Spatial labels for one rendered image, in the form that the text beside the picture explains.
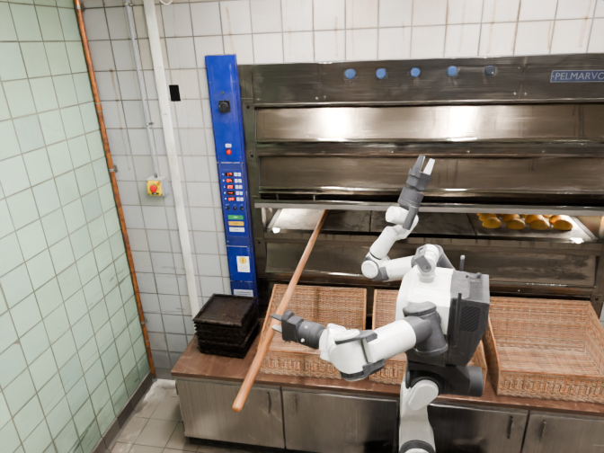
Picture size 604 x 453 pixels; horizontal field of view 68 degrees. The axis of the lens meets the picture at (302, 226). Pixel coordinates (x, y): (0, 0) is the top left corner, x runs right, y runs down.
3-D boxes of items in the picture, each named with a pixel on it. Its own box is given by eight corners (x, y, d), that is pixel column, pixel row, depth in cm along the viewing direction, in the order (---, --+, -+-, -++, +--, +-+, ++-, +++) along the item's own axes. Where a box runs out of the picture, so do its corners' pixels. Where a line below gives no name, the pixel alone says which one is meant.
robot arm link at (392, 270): (380, 279, 205) (425, 272, 191) (366, 288, 195) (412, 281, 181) (373, 254, 205) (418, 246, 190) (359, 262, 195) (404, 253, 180)
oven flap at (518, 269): (267, 271, 271) (267, 238, 270) (592, 288, 240) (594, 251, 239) (265, 272, 266) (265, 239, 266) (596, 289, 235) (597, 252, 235)
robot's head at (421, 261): (440, 260, 158) (429, 243, 157) (439, 271, 150) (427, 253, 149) (425, 267, 161) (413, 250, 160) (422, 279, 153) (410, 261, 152)
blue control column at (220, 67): (294, 262, 483) (284, 47, 401) (309, 262, 481) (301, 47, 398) (242, 390, 308) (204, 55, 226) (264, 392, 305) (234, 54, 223)
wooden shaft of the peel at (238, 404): (241, 414, 135) (239, 407, 134) (231, 413, 135) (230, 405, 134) (329, 211, 289) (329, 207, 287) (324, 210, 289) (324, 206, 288)
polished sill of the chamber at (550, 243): (266, 234, 269) (266, 227, 267) (597, 245, 237) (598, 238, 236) (263, 238, 263) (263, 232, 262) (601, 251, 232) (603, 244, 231)
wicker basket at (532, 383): (475, 335, 261) (480, 294, 251) (580, 341, 252) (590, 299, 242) (494, 396, 217) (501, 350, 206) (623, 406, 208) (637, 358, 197)
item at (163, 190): (153, 192, 264) (150, 175, 260) (169, 192, 263) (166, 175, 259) (147, 196, 258) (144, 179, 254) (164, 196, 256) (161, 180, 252)
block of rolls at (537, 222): (466, 194, 308) (466, 187, 306) (541, 196, 300) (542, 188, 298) (483, 229, 253) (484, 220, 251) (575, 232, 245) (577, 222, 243)
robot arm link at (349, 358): (330, 367, 145) (336, 383, 126) (321, 336, 146) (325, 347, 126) (361, 358, 145) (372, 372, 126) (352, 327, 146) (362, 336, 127)
